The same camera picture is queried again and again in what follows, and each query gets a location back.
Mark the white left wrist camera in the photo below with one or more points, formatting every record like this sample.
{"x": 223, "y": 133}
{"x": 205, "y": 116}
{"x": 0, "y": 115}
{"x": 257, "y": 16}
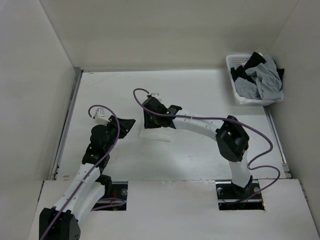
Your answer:
{"x": 100, "y": 117}

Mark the black tank top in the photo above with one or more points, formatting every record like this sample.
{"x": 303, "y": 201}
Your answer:
{"x": 254, "y": 60}

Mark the metal table edge rail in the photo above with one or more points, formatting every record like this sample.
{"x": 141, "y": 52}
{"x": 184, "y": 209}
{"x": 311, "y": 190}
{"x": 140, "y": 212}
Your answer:
{"x": 62, "y": 141}

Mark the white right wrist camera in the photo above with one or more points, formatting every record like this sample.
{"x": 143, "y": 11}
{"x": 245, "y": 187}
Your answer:
{"x": 157, "y": 96}

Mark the white plastic laundry basket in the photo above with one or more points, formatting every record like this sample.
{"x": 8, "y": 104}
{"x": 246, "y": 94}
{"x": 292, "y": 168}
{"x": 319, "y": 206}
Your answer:
{"x": 236, "y": 60}

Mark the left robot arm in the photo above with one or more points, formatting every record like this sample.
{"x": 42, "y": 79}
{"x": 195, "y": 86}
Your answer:
{"x": 62, "y": 221}

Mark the white tank top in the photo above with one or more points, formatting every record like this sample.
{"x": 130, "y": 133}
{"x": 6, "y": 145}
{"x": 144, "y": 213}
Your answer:
{"x": 157, "y": 134}

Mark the grey folded tank top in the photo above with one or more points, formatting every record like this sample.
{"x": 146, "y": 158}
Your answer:
{"x": 246, "y": 89}

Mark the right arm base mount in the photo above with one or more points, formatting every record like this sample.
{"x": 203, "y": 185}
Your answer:
{"x": 233, "y": 198}

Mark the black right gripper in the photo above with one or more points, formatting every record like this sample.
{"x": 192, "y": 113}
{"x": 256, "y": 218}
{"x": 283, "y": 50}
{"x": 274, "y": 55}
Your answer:
{"x": 148, "y": 123}

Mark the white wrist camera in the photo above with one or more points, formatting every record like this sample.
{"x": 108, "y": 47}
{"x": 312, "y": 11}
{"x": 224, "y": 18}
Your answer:
{"x": 100, "y": 117}
{"x": 157, "y": 96}

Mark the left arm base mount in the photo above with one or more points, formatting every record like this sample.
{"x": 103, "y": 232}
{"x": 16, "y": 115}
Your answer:
{"x": 115, "y": 199}

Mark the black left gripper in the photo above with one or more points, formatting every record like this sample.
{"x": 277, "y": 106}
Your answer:
{"x": 125, "y": 126}

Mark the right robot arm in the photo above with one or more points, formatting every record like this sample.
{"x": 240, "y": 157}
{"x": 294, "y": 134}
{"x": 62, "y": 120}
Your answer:
{"x": 232, "y": 140}

